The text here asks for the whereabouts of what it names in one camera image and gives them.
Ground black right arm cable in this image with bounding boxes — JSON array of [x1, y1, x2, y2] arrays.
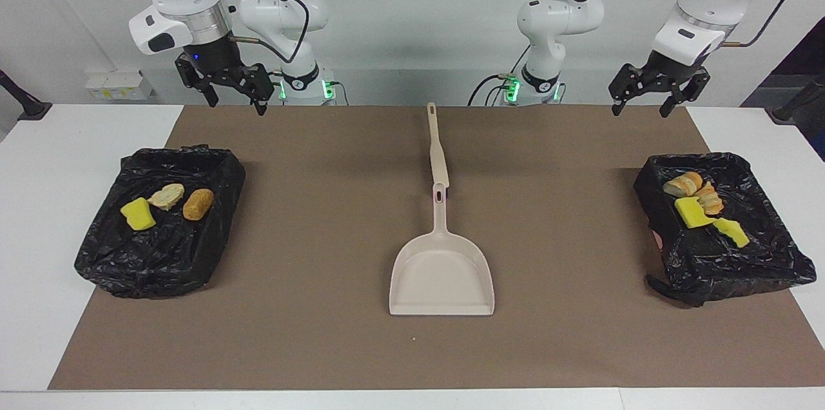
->
[[216, 0, 311, 64]]

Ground black left base cable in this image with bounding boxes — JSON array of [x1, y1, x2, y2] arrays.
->
[[467, 73, 516, 106]]

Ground pale bread chunk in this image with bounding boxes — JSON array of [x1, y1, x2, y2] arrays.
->
[[147, 183, 186, 211]]

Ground yellow sponge green backing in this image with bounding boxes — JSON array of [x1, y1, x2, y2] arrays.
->
[[120, 197, 157, 231]]

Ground striped croissant bread piece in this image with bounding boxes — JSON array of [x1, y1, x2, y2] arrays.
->
[[663, 171, 704, 199]]

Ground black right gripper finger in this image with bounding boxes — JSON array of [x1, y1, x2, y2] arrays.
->
[[175, 53, 220, 108], [242, 63, 277, 117]]

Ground brown bread roll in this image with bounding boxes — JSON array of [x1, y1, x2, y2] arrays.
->
[[182, 188, 215, 222]]

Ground dark background furniture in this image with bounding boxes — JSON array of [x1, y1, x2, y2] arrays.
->
[[740, 15, 825, 162]]

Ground beige brush black bristles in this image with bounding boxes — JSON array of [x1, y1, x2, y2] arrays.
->
[[426, 102, 451, 190]]

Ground black camera stand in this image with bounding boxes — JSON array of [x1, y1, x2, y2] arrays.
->
[[0, 70, 52, 121], [766, 72, 825, 124]]

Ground beige plastic dustpan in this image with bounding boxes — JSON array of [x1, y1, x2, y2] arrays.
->
[[388, 182, 496, 317]]

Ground small green yellow sponge piece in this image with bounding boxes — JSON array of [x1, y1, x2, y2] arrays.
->
[[712, 217, 751, 249]]

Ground white wall socket box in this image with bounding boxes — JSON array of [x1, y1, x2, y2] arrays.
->
[[84, 70, 154, 101]]

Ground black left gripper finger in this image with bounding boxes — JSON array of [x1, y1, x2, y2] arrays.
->
[[658, 67, 712, 119], [608, 63, 649, 117]]

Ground small striped bread piece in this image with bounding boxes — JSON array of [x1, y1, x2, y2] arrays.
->
[[695, 181, 724, 216]]

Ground black bag lined bin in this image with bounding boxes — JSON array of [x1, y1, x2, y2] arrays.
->
[[74, 144, 246, 300]]

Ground black bag bin pink spot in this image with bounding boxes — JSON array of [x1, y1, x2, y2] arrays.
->
[[634, 152, 817, 308]]

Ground brown table mat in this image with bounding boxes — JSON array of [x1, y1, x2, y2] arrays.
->
[[48, 105, 825, 391]]

